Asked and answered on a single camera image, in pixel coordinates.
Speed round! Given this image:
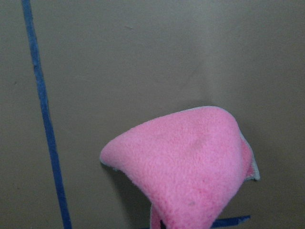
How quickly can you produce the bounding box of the pink microfibre cloth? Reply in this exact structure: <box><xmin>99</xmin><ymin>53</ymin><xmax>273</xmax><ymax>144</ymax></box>
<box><xmin>100</xmin><ymin>106</ymin><xmax>260</xmax><ymax>229</ymax></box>

